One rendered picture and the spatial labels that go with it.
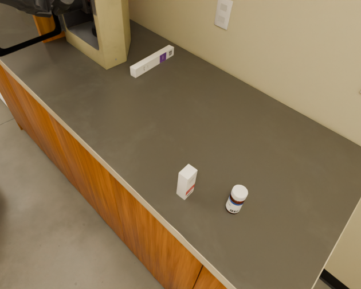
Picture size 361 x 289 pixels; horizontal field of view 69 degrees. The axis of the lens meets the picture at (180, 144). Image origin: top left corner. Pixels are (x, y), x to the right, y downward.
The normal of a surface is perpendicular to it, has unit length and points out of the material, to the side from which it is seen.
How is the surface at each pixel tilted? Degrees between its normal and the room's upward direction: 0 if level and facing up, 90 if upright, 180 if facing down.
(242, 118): 0
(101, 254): 0
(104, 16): 90
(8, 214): 0
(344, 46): 90
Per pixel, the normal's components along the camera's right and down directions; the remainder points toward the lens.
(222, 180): 0.08, -0.65
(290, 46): -0.69, 0.51
